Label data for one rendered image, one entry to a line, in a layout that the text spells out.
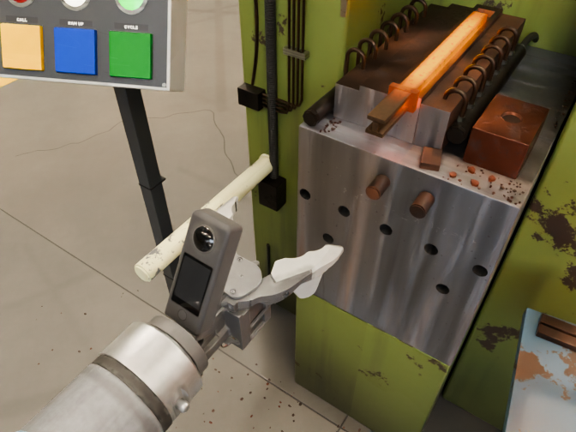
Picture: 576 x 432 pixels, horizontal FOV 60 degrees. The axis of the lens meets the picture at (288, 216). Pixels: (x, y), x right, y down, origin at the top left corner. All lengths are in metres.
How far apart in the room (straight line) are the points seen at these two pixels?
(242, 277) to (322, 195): 0.46
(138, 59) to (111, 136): 1.69
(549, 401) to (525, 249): 0.35
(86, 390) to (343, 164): 0.57
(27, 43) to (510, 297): 1.08
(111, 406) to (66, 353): 1.33
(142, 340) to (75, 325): 1.36
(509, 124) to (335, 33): 0.38
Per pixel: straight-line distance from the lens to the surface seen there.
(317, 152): 0.88
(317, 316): 1.23
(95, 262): 1.98
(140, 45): 0.92
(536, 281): 1.15
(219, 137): 2.47
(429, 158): 0.81
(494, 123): 0.83
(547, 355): 0.90
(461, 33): 1.03
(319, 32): 1.03
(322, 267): 0.53
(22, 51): 1.03
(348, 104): 0.88
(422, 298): 0.99
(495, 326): 1.28
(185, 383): 0.47
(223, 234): 0.45
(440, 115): 0.81
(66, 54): 0.99
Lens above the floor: 1.40
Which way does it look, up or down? 44 degrees down
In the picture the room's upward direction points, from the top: straight up
